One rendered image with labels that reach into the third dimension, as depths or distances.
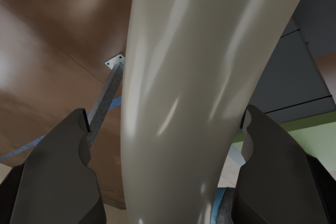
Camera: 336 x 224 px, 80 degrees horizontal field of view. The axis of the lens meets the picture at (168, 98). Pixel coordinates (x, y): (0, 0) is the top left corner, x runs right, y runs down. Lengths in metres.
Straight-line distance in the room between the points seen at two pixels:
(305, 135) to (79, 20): 1.50
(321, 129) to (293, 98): 0.13
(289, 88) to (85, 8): 1.32
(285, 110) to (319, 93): 0.11
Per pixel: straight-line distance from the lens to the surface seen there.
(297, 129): 0.70
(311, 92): 0.78
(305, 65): 0.86
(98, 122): 1.42
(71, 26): 1.75
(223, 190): 0.77
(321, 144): 0.80
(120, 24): 1.55
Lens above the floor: 1.25
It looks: 40 degrees down
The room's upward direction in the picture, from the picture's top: 168 degrees counter-clockwise
